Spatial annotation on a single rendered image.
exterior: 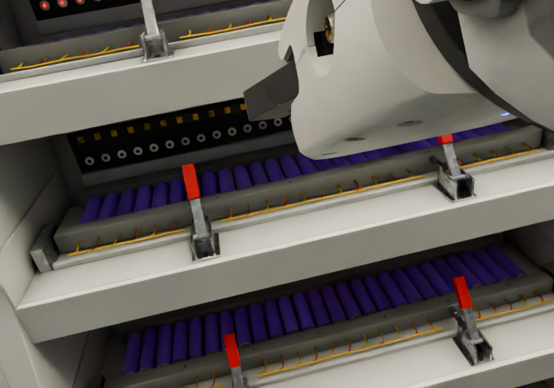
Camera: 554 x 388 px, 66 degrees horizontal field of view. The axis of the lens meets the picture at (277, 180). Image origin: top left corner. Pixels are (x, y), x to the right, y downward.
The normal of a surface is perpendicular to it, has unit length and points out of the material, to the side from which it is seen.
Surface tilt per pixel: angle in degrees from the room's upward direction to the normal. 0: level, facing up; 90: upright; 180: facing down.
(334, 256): 106
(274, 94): 85
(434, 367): 16
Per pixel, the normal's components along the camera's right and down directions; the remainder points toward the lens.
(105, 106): 0.17, 0.44
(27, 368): 0.12, 0.18
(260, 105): -0.83, 0.18
